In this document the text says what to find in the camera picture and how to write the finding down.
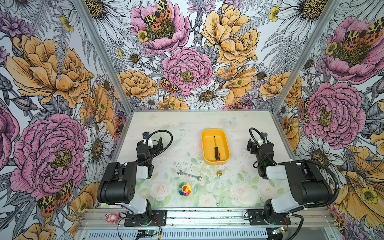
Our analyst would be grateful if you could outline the orange black handled screwdriver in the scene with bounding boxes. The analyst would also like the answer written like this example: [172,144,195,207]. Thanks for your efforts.
[214,136,221,161]

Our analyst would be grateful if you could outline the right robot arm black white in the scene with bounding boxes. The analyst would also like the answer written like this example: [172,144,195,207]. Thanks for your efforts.
[247,128,340,225]

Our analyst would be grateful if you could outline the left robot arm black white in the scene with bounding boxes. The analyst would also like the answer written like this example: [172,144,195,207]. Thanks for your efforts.
[97,130,165,226]

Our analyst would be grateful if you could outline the yellow plastic bin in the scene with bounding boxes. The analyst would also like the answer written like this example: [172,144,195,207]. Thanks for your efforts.
[201,129,231,166]

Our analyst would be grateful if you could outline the silver metal wrench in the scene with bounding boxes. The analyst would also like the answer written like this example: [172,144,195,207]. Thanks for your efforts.
[177,170,202,181]

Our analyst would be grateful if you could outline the rainbow flower toy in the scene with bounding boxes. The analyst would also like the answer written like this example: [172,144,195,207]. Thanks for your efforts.
[178,183,192,197]

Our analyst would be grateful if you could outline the pink round sticker object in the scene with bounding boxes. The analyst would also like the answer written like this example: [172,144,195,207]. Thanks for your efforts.
[105,213,120,225]

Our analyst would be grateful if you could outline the right green circuit board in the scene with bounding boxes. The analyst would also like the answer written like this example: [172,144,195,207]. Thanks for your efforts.
[271,227,286,235]

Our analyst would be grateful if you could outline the green circuit board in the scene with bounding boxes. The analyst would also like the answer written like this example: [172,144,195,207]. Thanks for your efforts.
[136,230,160,240]
[271,227,286,235]

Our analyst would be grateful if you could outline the left green circuit board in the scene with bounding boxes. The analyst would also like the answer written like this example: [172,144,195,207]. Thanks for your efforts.
[136,230,160,240]

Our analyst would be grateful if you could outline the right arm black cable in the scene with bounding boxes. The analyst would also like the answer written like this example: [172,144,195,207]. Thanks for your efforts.
[248,127,340,208]

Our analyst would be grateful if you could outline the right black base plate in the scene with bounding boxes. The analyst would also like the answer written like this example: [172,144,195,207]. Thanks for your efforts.
[245,209,291,226]

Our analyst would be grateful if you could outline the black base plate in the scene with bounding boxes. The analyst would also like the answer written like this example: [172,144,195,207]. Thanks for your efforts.
[245,209,291,226]
[124,210,168,227]

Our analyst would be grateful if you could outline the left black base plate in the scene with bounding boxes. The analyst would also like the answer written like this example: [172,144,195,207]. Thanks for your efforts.
[124,210,168,227]

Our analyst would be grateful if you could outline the aluminium front rail frame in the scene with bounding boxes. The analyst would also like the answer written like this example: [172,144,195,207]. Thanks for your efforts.
[76,207,342,240]

